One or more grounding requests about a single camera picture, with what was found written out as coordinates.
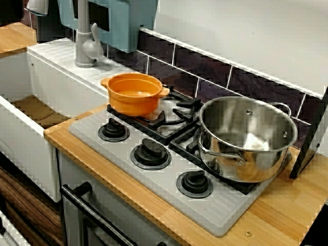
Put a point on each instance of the orange plastic toy pot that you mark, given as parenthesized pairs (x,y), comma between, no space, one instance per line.
(133,102)

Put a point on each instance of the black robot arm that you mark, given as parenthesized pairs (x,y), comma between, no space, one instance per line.
(10,10)

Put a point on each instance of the black burner grate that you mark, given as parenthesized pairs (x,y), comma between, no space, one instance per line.
(191,147)
(185,103)

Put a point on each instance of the black stove knob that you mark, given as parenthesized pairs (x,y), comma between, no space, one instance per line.
(150,152)
(193,182)
(112,129)

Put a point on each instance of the grey toy stove panel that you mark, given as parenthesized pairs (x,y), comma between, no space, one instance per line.
(153,183)

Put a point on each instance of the white oven door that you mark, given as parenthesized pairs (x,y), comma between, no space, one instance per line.
(115,205)

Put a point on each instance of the stainless steel pot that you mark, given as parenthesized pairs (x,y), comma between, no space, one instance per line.
(256,164)

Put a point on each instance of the teal blue cabinet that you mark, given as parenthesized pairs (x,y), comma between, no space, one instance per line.
(120,25)

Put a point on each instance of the white toy sink basin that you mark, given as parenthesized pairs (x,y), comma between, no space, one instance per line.
(64,84)

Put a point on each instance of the grey toy faucet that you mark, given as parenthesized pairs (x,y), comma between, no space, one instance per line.
(82,38)

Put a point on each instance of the black side panel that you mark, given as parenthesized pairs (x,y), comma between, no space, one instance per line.
(307,143)

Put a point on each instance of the clear glass container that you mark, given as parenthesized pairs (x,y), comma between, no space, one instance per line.
(38,7)

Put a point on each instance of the silver metal frame rail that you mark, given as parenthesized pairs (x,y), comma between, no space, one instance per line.
(10,235)

